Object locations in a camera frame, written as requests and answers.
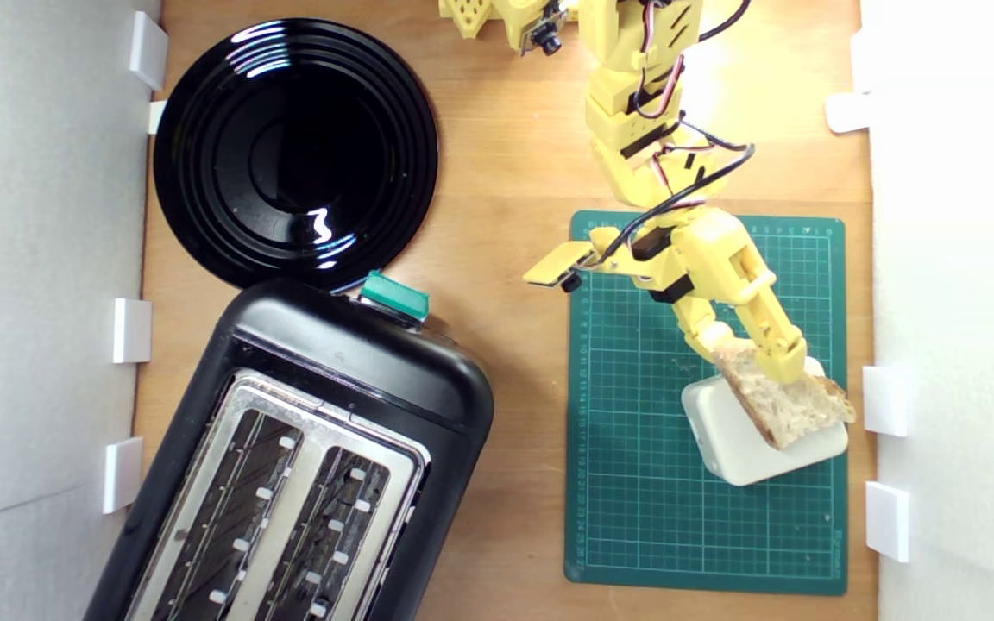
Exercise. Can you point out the brown bread slice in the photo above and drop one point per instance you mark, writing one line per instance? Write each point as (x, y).
(795, 410)

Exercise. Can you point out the green toaster lever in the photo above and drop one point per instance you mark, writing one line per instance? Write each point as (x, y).
(393, 296)

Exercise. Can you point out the black two-slot toaster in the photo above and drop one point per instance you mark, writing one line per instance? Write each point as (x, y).
(359, 354)

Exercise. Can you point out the white block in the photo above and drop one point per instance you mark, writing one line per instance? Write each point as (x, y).
(730, 448)

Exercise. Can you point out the green cutting mat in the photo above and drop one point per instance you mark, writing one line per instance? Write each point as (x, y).
(635, 431)

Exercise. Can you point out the black plate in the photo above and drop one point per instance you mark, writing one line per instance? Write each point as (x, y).
(290, 155)

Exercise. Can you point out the white wall clip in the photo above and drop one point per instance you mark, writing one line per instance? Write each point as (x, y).
(147, 50)
(846, 112)
(122, 474)
(887, 521)
(132, 330)
(157, 116)
(885, 401)

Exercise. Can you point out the yellow wrist camera mount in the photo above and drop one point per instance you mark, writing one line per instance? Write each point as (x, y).
(557, 263)

